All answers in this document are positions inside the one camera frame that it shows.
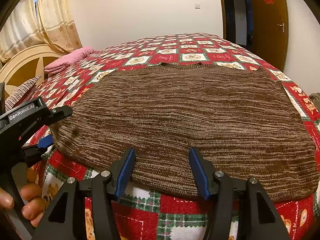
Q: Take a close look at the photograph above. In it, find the brown knit sweater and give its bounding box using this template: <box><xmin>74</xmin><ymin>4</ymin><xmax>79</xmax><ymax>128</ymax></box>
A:
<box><xmin>50</xmin><ymin>64</ymin><xmax>319</xmax><ymax>202</ymax></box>

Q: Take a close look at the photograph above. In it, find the person's left hand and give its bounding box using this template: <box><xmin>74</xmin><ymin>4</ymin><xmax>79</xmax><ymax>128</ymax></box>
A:
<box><xmin>0</xmin><ymin>167</ymin><xmax>47</xmax><ymax>228</ymax></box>

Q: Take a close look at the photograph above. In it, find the striped pillow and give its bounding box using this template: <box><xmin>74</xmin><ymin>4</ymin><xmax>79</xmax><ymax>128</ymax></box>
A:
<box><xmin>5</xmin><ymin>75</ymin><xmax>42</xmax><ymax>112</ymax></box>

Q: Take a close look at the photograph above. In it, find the pink pillow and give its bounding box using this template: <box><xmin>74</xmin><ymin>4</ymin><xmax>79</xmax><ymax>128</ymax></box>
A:
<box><xmin>44</xmin><ymin>46</ymin><xmax>94</xmax><ymax>76</ymax></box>

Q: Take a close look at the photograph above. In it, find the cream wooden headboard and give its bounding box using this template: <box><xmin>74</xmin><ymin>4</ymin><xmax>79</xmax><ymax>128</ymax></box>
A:
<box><xmin>1</xmin><ymin>44</ymin><xmax>63</xmax><ymax>98</ymax></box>

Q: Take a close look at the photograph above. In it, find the beige patterned curtain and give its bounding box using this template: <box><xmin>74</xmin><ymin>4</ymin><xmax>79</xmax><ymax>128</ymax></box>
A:
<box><xmin>1</xmin><ymin>0</ymin><xmax>82</xmax><ymax>63</ymax></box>

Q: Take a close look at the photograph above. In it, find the brown wooden door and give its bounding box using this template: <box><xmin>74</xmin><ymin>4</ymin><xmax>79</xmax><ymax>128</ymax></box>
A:
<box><xmin>251</xmin><ymin>0</ymin><xmax>289</xmax><ymax>71</ymax></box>

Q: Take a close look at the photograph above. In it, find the metal door handle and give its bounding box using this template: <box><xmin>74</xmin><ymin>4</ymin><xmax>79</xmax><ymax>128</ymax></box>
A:
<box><xmin>277</xmin><ymin>23</ymin><xmax>285</xmax><ymax>33</ymax></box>

